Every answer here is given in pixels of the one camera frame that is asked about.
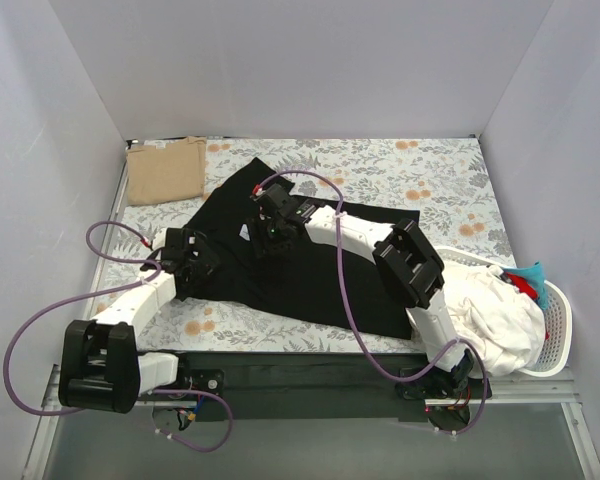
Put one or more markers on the white laundry basket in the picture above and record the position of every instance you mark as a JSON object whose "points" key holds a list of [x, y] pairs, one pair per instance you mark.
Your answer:
{"points": [[557, 318]]}

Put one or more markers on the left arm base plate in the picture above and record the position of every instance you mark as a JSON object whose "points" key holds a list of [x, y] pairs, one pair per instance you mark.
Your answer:
{"points": [[207, 380]]}

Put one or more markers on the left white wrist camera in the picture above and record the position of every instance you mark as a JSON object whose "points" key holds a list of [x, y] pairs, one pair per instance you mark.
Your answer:
{"points": [[157, 242]]}

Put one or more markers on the aluminium frame rail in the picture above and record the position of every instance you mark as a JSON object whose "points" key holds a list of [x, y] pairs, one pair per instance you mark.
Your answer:
{"points": [[515, 389]]}

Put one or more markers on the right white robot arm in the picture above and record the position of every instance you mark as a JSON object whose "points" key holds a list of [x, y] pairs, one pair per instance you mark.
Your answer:
{"points": [[409, 267]]}

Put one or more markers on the black t shirt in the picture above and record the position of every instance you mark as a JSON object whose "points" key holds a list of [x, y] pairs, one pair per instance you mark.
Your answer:
{"points": [[301, 283]]}

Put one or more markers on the folded beige t shirt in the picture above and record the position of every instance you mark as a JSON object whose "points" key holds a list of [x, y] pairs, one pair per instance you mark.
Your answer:
{"points": [[171, 172]]}

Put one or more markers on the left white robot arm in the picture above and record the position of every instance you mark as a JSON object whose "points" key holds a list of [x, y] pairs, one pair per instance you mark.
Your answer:
{"points": [[101, 366]]}

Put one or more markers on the floral table mat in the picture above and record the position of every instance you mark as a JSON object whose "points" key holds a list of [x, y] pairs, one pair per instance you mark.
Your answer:
{"points": [[445, 180]]}

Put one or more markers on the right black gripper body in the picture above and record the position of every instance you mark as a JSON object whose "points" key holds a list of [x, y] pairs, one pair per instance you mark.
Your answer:
{"points": [[268, 245]]}

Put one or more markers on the red garment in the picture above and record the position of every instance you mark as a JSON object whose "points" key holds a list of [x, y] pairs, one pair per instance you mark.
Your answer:
{"points": [[522, 285]]}

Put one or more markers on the white t shirt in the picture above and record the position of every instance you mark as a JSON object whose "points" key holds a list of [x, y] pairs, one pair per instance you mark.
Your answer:
{"points": [[505, 326]]}

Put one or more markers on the teal garment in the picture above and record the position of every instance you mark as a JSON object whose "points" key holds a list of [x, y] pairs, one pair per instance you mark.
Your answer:
{"points": [[535, 276]]}

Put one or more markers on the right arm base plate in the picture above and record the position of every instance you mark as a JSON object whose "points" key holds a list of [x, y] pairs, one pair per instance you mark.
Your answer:
{"points": [[455, 390]]}

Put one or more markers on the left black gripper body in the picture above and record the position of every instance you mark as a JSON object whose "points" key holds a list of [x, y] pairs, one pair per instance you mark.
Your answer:
{"points": [[200, 265]]}

